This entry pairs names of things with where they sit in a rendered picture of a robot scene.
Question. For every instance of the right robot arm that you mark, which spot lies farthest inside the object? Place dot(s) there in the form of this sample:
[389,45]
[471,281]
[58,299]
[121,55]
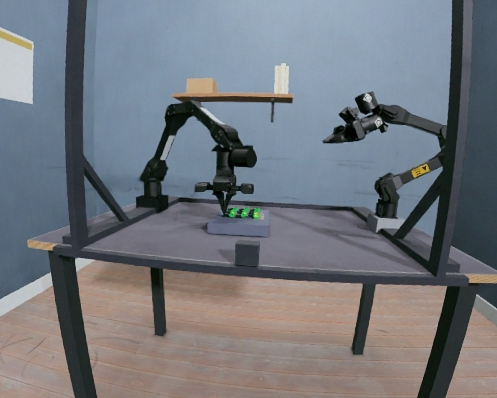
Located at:
[388,184]

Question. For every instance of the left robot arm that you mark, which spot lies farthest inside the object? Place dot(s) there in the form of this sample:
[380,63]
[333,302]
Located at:
[227,136]

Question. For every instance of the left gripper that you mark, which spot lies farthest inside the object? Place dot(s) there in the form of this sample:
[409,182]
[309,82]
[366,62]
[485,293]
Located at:
[244,188]

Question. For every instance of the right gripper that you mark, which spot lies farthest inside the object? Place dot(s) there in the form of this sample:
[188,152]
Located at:
[348,134]

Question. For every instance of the black metal frame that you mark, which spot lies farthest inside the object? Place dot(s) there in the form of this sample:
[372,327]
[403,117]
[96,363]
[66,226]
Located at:
[77,165]

